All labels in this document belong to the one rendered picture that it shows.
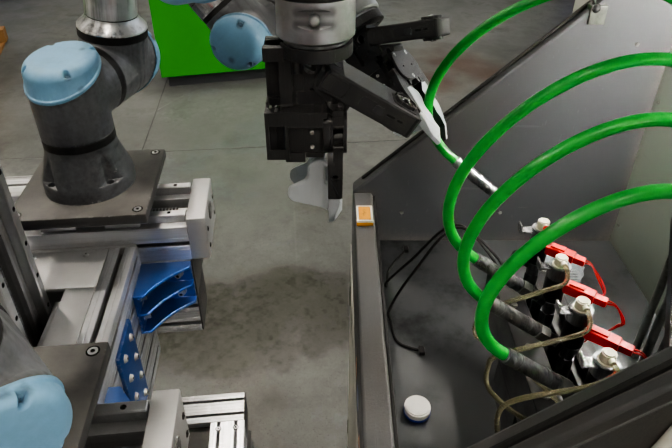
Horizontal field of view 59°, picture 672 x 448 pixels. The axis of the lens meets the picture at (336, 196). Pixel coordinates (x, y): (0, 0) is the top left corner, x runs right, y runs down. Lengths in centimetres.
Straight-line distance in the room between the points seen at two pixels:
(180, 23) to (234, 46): 325
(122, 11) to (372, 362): 69
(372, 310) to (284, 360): 122
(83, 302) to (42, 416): 52
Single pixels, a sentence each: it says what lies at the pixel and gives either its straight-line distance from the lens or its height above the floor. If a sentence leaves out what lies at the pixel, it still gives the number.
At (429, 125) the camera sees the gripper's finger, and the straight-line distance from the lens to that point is 85.
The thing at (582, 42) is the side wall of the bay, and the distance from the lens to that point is 112.
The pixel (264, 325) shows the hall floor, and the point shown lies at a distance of 224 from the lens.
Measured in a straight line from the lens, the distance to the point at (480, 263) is 79.
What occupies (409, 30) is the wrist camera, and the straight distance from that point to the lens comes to 85.
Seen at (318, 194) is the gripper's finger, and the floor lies 124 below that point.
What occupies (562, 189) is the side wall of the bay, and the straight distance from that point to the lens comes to 125.
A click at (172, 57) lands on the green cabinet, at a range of 413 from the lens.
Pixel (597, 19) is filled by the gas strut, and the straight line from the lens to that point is 111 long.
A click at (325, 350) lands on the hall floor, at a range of 214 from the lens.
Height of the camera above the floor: 159
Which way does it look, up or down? 33 degrees down
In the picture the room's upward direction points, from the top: straight up
